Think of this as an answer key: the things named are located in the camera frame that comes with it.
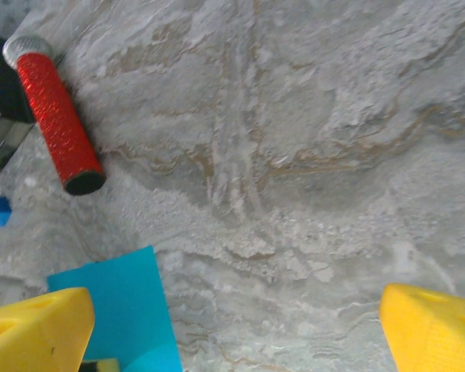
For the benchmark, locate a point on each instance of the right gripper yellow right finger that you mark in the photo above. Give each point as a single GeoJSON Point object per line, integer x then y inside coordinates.
{"type": "Point", "coordinates": [434, 333]}

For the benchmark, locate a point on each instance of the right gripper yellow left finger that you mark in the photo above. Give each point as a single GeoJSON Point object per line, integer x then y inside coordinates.
{"type": "Point", "coordinates": [31, 333]}

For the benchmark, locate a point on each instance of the red glitter tube silver cap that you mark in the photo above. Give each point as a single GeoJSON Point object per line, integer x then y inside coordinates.
{"type": "Point", "coordinates": [58, 120]}

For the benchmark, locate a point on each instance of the black white checkerboard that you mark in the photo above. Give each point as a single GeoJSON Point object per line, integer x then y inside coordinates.
{"type": "Point", "coordinates": [7, 85]}

